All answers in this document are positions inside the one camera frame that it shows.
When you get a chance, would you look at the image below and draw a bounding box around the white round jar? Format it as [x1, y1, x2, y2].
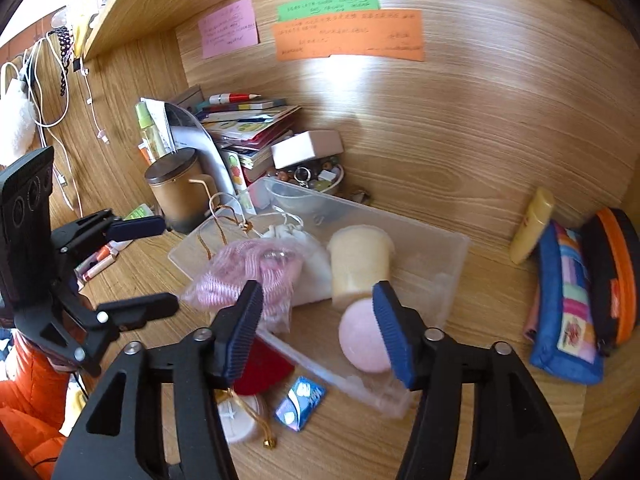
[215, 390, 266, 444]

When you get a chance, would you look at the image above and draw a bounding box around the brown cord with beads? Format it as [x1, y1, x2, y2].
[195, 192, 254, 261]

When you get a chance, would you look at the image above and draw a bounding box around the pink rope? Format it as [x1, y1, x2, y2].
[179, 237, 306, 335]

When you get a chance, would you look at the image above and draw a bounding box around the pink round compact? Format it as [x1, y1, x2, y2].
[338, 297, 390, 374]

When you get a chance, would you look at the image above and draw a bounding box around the white drawstring pouch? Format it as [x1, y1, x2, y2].
[264, 224, 332, 307]

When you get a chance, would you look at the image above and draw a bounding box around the cream plastic cup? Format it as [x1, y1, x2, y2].
[328, 224, 395, 311]

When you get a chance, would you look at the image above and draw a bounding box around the green orange cream tube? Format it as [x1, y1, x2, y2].
[124, 204, 154, 221]

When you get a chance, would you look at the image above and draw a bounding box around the colourful blue pencil pouch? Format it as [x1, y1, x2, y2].
[525, 220, 604, 386]

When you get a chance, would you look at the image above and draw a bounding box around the white folder with papers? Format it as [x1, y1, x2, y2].
[141, 98, 234, 194]

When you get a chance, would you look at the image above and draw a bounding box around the blue foil packet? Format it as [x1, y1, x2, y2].
[274, 376, 326, 432]

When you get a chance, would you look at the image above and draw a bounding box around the fruit pattern booklet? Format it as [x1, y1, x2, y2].
[222, 150, 247, 195]

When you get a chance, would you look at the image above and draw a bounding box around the red white marker pen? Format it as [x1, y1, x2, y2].
[208, 93, 259, 105]

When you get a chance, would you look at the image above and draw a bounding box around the stack of books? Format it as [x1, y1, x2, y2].
[198, 104, 302, 180]

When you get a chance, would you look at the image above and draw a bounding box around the clear plastic storage bin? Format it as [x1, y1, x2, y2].
[169, 178, 469, 418]

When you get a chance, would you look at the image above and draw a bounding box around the black orange zip case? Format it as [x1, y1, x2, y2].
[580, 207, 639, 356]

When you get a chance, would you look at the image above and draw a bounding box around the white cardboard box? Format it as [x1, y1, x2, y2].
[271, 130, 344, 169]

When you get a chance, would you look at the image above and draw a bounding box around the white bowl of trinkets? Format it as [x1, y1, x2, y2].
[274, 156, 345, 195]

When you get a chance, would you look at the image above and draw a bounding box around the yellow lotion tube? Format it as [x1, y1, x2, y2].
[509, 188, 555, 264]

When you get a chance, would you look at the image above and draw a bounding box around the pink sticky note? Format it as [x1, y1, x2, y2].
[198, 0, 259, 58]

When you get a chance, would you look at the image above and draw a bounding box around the green sticky note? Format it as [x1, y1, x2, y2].
[277, 0, 380, 22]

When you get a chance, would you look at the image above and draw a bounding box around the orange sticky note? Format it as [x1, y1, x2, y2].
[272, 9, 425, 62]

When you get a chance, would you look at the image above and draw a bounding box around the white charging cable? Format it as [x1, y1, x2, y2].
[0, 29, 112, 216]

